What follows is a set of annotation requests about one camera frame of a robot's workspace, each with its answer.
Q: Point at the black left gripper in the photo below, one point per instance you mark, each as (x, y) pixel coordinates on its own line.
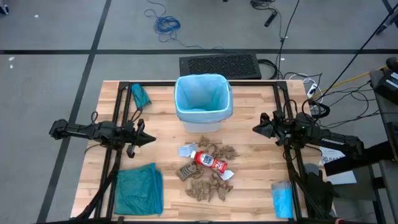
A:
(130, 138)

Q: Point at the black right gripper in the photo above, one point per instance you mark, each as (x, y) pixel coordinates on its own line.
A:
(280, 129)

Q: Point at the white paper scrap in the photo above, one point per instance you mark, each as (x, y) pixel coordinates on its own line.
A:
(185, 151)
(227, 175)

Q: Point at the white plastic trash bin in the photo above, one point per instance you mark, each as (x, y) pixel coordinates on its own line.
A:
(202, 127)

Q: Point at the light blue trash bag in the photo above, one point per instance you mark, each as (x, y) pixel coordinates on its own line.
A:
(186, 93)

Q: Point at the small brown paper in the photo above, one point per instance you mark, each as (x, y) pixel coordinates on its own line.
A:
(199, 172)

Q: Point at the red drink bottle white cap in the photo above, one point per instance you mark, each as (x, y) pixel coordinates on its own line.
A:
(206, 160)

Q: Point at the large brown paper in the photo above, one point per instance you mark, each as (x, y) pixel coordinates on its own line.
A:
(205, 188)

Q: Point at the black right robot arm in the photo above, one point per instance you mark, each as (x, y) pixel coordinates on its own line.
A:
(335, 141)

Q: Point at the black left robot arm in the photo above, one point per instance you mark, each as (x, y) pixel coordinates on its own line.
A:
(81, 130)

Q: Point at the small teal cloth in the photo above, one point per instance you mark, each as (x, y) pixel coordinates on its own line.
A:
(140, 96)

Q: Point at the large teal cloth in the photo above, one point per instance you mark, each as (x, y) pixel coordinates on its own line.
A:
(138, 189)

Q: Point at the white power strip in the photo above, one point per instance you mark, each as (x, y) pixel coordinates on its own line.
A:
(311, 90)

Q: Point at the white printed sheet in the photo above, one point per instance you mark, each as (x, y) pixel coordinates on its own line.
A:
(329, 157)

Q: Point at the black perforated metal case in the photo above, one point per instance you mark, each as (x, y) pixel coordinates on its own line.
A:
(220, 66)

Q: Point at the black power strip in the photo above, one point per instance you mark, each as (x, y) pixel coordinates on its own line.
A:
(270, 18)

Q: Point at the black box device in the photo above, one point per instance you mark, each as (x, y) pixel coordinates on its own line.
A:
(387, 84)

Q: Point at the black stand leg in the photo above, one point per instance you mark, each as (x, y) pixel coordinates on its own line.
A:
(387, 20)

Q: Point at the black aluminium rig frame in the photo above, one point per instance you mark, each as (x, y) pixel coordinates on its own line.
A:
(149, 83)

